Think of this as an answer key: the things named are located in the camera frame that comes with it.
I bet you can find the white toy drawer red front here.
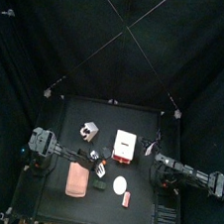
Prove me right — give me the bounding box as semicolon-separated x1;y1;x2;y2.
110;129;139;166

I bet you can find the dark green toy object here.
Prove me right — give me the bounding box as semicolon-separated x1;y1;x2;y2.
92;178;108;191

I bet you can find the white grey toy cube box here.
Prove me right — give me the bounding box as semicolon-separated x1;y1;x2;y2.
78;119;101;144

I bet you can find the pink rectangular cloth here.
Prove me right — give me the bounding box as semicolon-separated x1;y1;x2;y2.
64;161;92;199

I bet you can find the small pink block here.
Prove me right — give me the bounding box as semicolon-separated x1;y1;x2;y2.
121;190;133;209

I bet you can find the white printed label sticker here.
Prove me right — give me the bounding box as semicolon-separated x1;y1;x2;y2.
155;203;180;224

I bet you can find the grey metal frame bracket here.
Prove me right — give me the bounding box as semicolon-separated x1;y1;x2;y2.
0;6;17;18
42;87;53;99
107;97;120;106
172;108;183;120

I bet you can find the thin diagonal frame cord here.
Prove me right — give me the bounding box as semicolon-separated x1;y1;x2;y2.
47;0;175;106
77;0;193;111

